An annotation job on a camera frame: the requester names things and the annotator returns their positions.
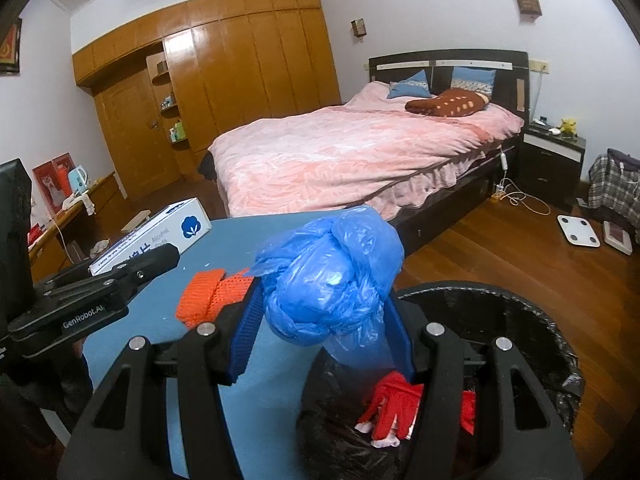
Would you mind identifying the small white stool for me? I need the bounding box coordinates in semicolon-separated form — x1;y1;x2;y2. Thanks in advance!
120;209;151;234

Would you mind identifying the white framed scale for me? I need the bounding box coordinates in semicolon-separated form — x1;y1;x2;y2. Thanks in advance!
603;221;632;256

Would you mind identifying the black trash bin with liner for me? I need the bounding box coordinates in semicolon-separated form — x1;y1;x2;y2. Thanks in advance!
296;282;585;479

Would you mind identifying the blue pillow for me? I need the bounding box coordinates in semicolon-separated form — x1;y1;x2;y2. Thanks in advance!
387;70;432;99
450;66;497;98

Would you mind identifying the plaid shirt on chair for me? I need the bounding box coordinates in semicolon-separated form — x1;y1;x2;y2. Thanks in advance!
587;148;639;242

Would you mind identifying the white blue tissue box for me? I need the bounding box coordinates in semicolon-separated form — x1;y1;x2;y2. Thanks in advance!
89;198;212;276

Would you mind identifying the black monitor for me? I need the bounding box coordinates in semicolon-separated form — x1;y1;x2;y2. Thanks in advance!
0;158;35;338

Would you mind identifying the white power cable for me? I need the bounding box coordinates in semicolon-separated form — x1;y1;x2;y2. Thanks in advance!
491;148;552;217

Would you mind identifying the pink quilt bed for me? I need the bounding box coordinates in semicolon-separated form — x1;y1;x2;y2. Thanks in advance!
208;81;524;220

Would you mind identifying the brown dotted pillow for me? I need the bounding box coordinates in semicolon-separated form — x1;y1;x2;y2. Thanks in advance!
405;88;490;118

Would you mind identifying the black bedside table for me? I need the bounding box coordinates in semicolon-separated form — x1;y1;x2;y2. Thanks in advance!
516;125;586;212

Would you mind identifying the wooden side cabinet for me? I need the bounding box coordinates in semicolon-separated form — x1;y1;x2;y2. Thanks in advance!
29;172;129;282

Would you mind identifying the right blue pillow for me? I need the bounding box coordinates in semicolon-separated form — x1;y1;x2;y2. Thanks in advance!
450;66;497;98

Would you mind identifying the white bathroom scale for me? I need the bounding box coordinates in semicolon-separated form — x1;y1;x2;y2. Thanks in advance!
556;214;601;248

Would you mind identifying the left wall lamp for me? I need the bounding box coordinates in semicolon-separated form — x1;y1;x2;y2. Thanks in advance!
350;18;367;39

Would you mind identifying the wooden wardrobe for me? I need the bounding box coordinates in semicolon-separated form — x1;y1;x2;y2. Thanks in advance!
72;0;341;200

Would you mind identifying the framed wall picture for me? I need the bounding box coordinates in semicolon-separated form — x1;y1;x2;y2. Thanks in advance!
0;18;22;74

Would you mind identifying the left blue pillow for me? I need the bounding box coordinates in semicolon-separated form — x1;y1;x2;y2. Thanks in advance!
387;70;432;99

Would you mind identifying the blue plastic bag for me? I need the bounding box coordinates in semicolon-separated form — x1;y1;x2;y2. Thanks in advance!
248;206;405;370

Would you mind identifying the red picture box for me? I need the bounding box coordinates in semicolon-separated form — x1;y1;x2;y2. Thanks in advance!
32;153;75;214

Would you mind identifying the yellow plush toy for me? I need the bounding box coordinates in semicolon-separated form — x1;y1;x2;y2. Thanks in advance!
559;118;577;139

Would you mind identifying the orange mesh net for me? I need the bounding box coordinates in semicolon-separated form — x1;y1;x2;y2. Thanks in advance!
176;269;253;328

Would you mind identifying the dark wooden headboard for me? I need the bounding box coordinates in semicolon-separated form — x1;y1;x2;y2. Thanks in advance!
368;49;530;122

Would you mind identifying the red cloth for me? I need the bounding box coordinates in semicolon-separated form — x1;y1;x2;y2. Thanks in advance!
357;369;476;442

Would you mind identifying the light blue kettle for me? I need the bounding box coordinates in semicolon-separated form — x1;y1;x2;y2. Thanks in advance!
67;166;89;194

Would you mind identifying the right wall lamp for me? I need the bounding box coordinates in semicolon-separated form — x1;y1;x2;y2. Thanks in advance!
516;0;542;18

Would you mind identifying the wall lamp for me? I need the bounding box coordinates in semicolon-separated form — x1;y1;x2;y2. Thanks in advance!
350;18;367;39
516;0;542;18

